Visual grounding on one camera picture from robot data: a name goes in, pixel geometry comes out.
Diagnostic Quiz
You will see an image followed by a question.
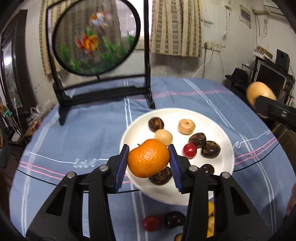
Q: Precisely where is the red cherry tomato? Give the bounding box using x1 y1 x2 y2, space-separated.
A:
182 143 197 159

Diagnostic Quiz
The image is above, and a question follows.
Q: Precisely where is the dark brown mangosteen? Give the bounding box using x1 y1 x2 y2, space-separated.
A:
149 166 173 186

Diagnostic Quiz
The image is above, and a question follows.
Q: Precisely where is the tan round fruit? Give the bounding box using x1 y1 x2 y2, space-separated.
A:
246 81 276 108
154 129 173 146

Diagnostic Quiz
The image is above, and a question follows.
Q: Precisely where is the dark purple plum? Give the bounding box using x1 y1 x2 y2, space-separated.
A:
163 211 186 229

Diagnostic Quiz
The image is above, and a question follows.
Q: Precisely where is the person's right hand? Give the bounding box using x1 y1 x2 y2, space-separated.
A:
287 184 296 215

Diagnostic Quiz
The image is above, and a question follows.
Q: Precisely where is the computer monitor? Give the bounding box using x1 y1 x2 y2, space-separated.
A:
250 56 295 105

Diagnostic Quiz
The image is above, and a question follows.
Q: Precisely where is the white round plate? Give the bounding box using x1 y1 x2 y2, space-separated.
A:
119 108 234 205

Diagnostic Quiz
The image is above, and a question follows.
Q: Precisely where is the black speaker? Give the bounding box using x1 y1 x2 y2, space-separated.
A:
275 49 290 72

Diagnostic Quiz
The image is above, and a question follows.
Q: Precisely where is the blue striped tablecloth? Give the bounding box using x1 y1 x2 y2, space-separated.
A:
9 78 295 240

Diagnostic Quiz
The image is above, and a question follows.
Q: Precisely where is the yellow orange fruit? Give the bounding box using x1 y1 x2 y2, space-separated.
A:
208 201 215 216

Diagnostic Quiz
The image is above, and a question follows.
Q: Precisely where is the red tomato on cloth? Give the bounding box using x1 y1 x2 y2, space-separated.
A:
142 215 162 232

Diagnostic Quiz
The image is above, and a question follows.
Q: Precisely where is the right striped curtain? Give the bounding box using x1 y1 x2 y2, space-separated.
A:
150 0 202 58

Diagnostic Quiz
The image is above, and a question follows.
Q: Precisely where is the striped curtain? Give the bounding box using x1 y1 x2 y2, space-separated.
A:
39 0 61 76
150 0 202 58

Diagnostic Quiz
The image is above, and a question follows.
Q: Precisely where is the dark framed mirror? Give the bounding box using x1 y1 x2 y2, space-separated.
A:
1 9 37 113

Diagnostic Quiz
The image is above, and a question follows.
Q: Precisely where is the left striped curtain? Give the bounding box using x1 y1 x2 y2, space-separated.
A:
39 0 61 76

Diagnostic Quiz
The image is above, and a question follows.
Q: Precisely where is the white wall cable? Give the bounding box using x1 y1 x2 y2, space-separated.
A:
191 43 225 80

